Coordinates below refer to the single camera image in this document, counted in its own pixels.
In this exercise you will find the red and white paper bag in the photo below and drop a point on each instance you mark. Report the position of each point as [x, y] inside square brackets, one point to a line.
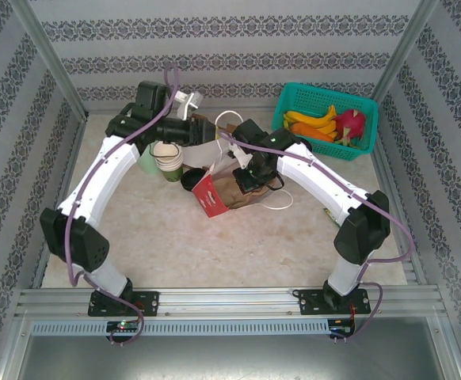
[210, 198]

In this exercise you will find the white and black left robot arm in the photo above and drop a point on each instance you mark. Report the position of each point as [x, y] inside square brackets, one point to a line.
[96, 186]

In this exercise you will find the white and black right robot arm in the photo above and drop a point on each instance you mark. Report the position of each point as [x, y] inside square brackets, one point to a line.
[325, 178]

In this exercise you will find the brown cardboard napkin tray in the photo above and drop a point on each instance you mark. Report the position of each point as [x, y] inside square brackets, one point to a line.
[203, 116]

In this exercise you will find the mint green straw holder cup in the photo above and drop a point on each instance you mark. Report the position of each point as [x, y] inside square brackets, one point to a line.
[147, 164]

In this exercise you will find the black cup lid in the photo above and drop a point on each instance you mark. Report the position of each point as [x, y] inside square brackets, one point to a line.
[191, 180]

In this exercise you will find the stack of green paper cups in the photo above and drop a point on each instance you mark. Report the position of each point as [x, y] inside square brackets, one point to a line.
[171, 166]

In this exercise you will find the orange carrot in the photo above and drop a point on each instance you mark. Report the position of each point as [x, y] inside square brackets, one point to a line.
[309, 132]

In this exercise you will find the yellow banana bunch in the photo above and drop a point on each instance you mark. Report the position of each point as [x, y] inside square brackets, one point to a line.
[313, 122]

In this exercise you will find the teal plastic basket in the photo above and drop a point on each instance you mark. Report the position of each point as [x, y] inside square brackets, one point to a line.
[313, 97]

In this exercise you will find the pink dragon fruit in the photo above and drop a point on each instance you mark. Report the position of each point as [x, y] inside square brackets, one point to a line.
[351, 124]

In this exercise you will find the small circuit board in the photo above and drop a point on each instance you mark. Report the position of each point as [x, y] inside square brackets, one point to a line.
[123, 326]
[342, 326]

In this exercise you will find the grey metal sheet panel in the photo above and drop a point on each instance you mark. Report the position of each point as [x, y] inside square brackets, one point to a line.
[234, 356]

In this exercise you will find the aluminium frame post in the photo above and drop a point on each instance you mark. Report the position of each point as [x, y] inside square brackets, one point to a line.
[402, 51]
[50, 51]

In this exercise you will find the aluminium mounting rail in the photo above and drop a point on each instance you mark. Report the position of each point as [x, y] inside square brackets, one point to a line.
[222, 301]

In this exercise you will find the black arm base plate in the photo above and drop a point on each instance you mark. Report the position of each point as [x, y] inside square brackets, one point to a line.
[147, 302]
[309, 302]

